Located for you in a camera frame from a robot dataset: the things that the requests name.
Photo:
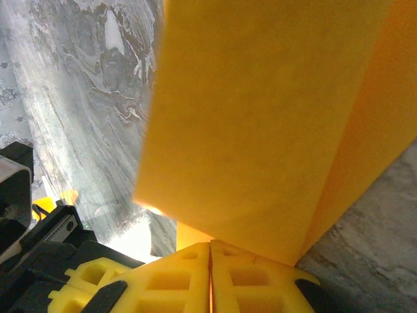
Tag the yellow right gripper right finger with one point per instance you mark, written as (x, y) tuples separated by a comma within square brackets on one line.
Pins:
[(257, 287)]

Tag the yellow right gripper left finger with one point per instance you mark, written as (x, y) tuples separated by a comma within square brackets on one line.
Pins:
[(169, 287)]

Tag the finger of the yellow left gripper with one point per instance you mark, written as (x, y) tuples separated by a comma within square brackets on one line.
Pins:
[(43, 207), (75, 283)]

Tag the orange cloth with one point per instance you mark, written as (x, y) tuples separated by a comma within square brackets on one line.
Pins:
[(254, 130)]

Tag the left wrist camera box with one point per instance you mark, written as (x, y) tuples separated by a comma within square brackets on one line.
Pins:
[(13, 169)]

